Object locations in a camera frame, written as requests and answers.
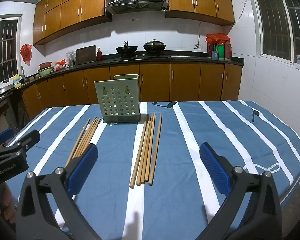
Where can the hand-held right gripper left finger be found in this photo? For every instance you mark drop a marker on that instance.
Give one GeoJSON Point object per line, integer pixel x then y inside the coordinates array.
{"type": "Point", "coordinates": [82, 170]}

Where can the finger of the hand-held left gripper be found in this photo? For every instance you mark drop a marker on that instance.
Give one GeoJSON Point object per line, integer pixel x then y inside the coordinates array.
{"type": "Point", "coordinates": [27, 140]}
{"type": "Point", "coordinates": [3, 136]}

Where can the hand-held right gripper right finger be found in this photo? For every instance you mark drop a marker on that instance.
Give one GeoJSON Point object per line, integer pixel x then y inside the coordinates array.
{"type": "Point", "coordinates": [215, 170]}

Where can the wooden chopstick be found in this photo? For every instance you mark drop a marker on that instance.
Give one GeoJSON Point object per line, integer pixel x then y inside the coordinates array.
{"type": "Point", "coordinates": [156, 148]}
{"type": "Point", "coordinates": [93, 132]}
{"type": "Point", "coordinates": [138, 153]}
{"type": "Point", "coordinates": [150, 146]}
{"type": "Point", "coordinates": [143, 148]}
{"type": "Point", "coordinates": [90, 133]}
{"type": "Point", "coordinates": [77, 142]}
{"type": "Point", "coordinates": [147, 147]}
{"type": "Point", "coordinates": [84, 136]}
{"type": "Point", "coordinates": [87, 133]}

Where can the green perforated utensil holder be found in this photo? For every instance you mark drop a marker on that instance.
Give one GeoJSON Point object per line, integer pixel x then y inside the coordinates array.
{"type": "Point", "coordinates": [117, 100]}

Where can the person's left hand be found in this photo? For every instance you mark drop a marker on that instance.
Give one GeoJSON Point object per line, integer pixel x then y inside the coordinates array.
{"type": "Point", "coordinates": [3, 202]}

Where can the blue white striped tablecloth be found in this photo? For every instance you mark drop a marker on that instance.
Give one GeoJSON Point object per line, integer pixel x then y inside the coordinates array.
{"type": "Point", "coordinates": [180, 142]}

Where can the grey metal pan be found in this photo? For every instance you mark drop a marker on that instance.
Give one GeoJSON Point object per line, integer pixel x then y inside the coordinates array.
{"type": "Point", "coordinates": [2, 90]}

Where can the yellow detergent bottle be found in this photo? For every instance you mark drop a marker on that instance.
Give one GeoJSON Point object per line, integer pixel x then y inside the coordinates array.
{"type": "Point", "coordinates": [16, 80]}

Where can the metal faucet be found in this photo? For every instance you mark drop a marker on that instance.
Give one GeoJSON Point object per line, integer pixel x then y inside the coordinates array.
{"type": "Point", "coordinates": [23, 73]}

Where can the green basin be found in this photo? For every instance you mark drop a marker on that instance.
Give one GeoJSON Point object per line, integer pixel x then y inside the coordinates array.
{"type": "Point", "coordinates": [45, 72]}

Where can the pink basin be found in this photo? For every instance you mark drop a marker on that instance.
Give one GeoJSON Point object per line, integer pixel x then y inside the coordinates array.
{"type": "Point", "coordinates": [45, 65]}

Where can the crumpled red plastic bag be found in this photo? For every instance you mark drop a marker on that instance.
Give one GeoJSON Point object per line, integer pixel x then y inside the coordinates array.
{"type": "Point", "coordinates": [60, 64]}

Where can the red plastic bag on hook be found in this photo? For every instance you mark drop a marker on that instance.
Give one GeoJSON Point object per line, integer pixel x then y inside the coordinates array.
{"type": "Point", "coordinates": [26, 52]}

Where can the clear plastic bag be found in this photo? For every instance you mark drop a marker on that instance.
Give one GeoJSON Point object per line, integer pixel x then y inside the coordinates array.
{"type": "Point", "coordinates": [71, 58]}

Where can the wooden base cabinets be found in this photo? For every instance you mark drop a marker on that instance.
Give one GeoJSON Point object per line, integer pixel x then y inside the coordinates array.
{"type": "Point", "coordinates": [185, 82]}

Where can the dark cutting board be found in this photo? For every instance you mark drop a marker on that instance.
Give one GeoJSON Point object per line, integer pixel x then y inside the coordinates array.
{"type": "Point", "coordinates": [85, 55]}

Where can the red bottle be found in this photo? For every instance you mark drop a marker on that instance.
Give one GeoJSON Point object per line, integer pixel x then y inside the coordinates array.
{"type": "Point", "coordinates": [99, 55]}

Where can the black kitchen countertop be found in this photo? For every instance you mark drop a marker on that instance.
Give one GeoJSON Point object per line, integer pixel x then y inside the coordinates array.
{"type": "Point", "coordinates": [185, 58]}

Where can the bottles under red bags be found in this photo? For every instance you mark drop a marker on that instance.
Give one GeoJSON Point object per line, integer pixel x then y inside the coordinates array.
{"type": "Point", "coordinates": [218, 47]}

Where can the gas stove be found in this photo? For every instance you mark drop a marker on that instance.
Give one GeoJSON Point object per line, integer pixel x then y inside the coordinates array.
{"type": "Point", "coordinates": [140, 56]}

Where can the open black wok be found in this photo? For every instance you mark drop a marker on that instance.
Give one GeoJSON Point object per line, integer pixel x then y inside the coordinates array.
{"type": "Point", "coordinates": [126, 48]}

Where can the black wok with lid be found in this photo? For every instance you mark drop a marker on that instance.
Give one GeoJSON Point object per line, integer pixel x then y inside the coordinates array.
{"type": "Point", "coordinates": [154, 46]}

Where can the barred window with white frame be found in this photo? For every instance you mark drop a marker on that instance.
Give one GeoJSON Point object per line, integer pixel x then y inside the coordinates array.
{"type": "Point", "coordinates": [280, 20]}
{"type": "Point", "coordinates": [5, 50]}

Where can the white wall socket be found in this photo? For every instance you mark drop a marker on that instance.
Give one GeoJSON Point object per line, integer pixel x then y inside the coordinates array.
{"type": "Point", "coordinates": [198, 46]}

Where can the wooden wall cabinets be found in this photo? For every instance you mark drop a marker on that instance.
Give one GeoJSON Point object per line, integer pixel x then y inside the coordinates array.
{"type": "Point", "coordinates": [202, 0]}
{"type": "Point", "coordinates": [70, 10]}

